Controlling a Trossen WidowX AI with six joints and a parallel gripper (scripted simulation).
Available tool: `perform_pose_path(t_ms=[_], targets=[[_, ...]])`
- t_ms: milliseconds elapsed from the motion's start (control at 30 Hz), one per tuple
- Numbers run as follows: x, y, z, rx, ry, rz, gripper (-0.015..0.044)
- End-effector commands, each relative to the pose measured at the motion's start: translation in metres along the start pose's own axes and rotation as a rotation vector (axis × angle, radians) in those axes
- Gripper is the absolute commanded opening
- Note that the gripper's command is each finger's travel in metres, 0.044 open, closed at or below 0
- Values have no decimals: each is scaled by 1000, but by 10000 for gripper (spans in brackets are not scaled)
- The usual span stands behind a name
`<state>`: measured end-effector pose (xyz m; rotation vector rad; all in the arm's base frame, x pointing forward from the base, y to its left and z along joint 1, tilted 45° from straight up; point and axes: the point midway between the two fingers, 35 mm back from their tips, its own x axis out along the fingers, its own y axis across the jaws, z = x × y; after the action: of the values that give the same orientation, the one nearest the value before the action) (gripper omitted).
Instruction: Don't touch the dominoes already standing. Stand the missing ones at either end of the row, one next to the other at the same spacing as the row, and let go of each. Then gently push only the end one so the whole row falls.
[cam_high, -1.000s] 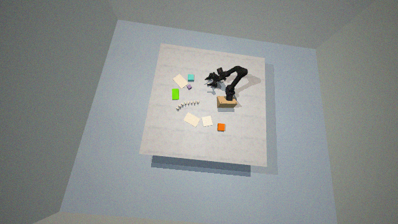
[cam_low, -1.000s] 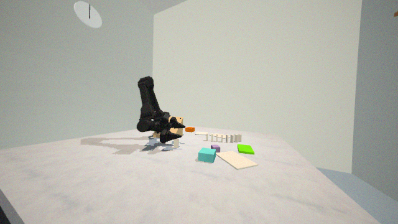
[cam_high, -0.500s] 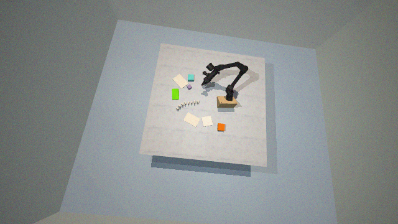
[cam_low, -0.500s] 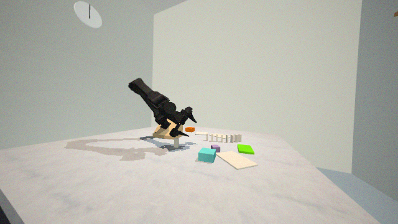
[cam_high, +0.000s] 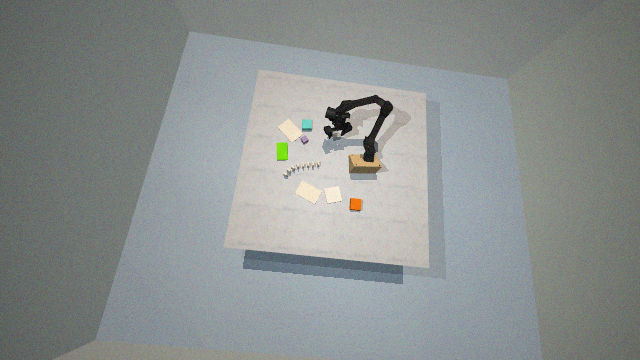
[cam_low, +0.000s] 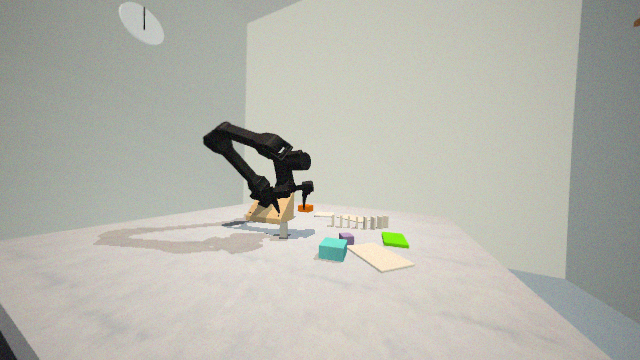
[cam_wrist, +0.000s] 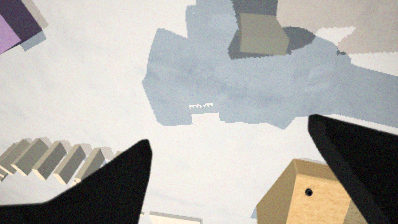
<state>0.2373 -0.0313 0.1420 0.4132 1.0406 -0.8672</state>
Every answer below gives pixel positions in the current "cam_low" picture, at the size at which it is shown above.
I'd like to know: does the teal rectangular block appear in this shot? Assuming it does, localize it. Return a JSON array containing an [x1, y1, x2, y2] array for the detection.
[[319, 237, 347, 262]]

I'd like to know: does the purple block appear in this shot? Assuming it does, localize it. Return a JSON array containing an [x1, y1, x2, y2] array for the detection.
[[339, 232, 354, 245]]

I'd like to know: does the green flat bar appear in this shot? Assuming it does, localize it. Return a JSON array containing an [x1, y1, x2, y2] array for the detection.
[[382, 232, 409, 248]]

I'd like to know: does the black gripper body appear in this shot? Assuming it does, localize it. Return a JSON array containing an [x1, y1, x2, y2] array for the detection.
[[260, 170, 314, 199]]

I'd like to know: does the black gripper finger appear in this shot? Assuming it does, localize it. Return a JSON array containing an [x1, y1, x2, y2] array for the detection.
[[265, 194, 280, 214], [302, 191, 311, 210]]

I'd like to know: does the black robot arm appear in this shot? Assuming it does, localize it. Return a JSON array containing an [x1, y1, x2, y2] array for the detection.
[[203, 121, 311, 208]]

